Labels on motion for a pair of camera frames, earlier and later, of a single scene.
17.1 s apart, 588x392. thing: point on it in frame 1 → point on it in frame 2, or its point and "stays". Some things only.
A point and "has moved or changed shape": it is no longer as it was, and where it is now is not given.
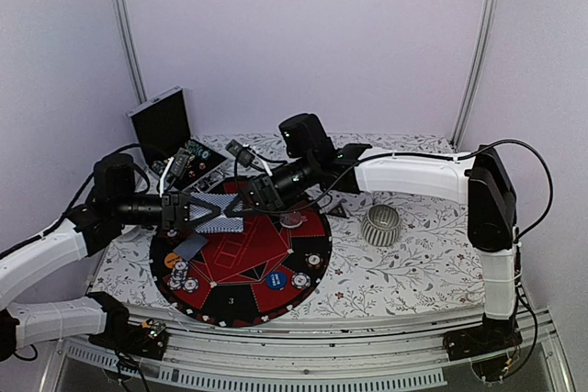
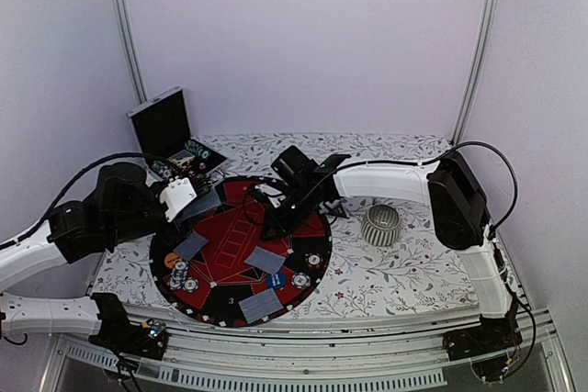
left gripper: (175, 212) → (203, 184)
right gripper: (264, 207) → (282, 227)
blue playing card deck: (222, 223) has moved or changed shape
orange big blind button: (171, 259) stays
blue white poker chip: (300, 280) stays
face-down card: (190, 246) stays
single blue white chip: (190, 285) stays
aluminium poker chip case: (162, 128) stays
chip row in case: (197, 150) stays
